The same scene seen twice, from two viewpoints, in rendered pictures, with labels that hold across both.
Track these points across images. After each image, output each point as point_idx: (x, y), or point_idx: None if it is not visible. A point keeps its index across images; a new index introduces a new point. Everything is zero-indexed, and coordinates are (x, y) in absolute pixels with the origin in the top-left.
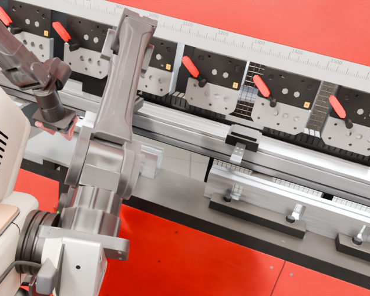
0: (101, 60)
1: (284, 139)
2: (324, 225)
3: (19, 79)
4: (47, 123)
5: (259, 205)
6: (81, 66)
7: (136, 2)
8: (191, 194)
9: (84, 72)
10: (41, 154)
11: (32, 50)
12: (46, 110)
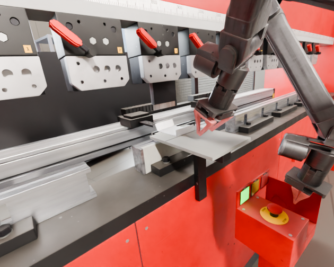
0: (175, 61)
1: None
2: (268, 112)
3: (252, 49)
4: (227, 112)
5: (252, 119)
6: (161, 73)
7: (190, 1)
8: None
9: (164, 79)
10: (228, 147)
11: (108, 76)
12: (235, 93)
